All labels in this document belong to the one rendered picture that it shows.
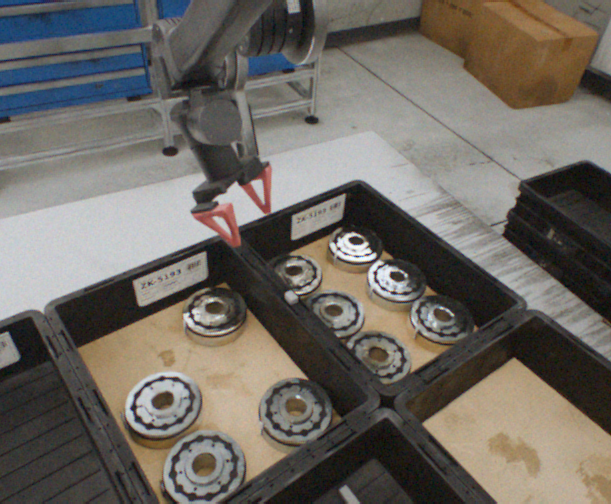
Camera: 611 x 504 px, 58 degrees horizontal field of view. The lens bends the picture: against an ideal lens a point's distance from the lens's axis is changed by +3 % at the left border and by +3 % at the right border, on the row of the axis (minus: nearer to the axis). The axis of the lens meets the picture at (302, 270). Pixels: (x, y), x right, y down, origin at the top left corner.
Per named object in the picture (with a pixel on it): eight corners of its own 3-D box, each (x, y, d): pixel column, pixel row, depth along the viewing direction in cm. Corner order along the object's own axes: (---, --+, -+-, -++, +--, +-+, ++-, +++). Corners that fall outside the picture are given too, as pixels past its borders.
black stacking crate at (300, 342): (62, 356, 85) (42, 307, 77) (228, 281, 99) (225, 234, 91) (180, 589, 63) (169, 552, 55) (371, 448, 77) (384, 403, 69)
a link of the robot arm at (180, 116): (197, 91, 79) (163, 109, 77) (213, 89, 73) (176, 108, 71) (219, 135, 82) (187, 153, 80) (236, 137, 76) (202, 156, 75)
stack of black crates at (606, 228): (475, 284, 197) (517, 181, 166) (535, 260, 209) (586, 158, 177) (563, 366, 173) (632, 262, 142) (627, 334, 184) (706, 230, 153)
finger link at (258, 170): (290, 203, 88) (266, 151, 84) (269, 226, 83) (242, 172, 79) (258, 209, 92) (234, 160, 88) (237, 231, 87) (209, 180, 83)
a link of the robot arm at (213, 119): (211, 49, 77) (151, 56, 74) (241, 39, 68) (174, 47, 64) (228, 136, 82) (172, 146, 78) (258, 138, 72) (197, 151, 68)
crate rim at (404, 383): (226, 241, 92) (225, 230, 91) (358, 187, 106) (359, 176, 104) (384, 411, 70) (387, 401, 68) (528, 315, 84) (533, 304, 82)
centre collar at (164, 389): (140, 395, 75) (139, 393, 75) (175, 381, 77) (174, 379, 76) (151, 424, 72) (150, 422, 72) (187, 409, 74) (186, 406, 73)
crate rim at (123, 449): (43, 315, 79) (39, 304, 77) (226, 241, 92) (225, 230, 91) (170, 561, 56) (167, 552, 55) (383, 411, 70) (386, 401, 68)
